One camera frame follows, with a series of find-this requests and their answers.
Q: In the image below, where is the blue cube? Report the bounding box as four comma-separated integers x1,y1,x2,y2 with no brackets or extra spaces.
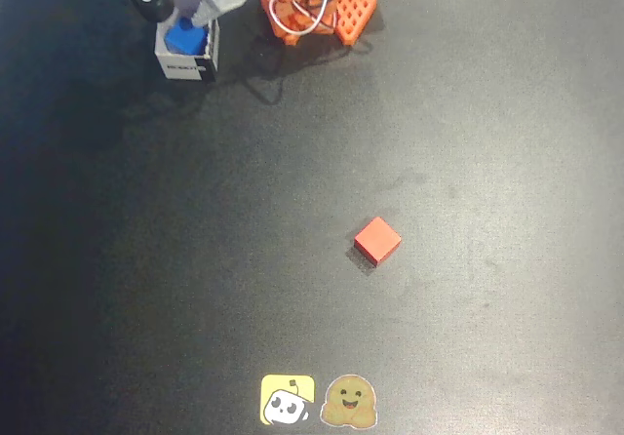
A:
164,15,209,57

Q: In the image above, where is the white cardboard box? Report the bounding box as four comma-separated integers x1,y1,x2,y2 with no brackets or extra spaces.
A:
153,15,221,84

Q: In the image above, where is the red cube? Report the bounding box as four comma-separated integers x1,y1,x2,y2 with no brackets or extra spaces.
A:
353,216,404,266

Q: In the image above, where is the black table mat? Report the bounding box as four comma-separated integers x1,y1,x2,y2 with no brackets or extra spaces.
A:
0,0,624,435

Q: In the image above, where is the yellow robot sticker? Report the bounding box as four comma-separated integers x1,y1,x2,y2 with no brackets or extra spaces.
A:
259,374,317,426

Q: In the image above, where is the hugging face emoji sticker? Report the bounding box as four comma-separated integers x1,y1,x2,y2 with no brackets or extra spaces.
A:
319,374,379,429

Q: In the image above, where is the white servo cable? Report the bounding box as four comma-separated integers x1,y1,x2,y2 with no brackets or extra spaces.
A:
267,0,371,35

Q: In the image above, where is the black camera cable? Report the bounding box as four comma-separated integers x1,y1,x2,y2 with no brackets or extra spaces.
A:
214,39,371,107

